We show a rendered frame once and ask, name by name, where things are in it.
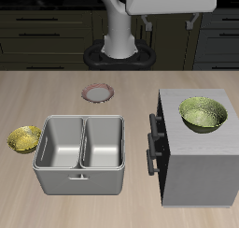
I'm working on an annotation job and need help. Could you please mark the white two-bin basket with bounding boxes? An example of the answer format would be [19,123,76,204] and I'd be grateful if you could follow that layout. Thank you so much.
[32,114,126,196]

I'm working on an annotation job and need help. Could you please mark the green bowl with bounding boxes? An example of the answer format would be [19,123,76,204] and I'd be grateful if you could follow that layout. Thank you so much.
[178,96,229,135]

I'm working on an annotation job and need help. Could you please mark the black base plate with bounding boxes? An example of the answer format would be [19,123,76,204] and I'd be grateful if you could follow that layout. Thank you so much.
[83,38,157,69]

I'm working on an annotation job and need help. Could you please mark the grey cabinet with black handles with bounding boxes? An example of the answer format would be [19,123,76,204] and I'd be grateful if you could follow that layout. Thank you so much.
[146,88,239,208]

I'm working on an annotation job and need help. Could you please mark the yellow bowl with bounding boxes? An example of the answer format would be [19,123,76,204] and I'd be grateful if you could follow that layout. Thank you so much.
[7,125,43,154]

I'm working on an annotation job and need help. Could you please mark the dark kitchen cupboards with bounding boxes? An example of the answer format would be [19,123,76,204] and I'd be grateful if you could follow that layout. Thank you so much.
[0,0,239,72]

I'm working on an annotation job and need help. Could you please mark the small pink-rimmed plate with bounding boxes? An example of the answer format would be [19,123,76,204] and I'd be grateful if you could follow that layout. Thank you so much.
[81,82,115,104]

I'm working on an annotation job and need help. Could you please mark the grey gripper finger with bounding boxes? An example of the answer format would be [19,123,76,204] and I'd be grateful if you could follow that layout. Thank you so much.
[140,14,153,32]
[185,12,201,31]

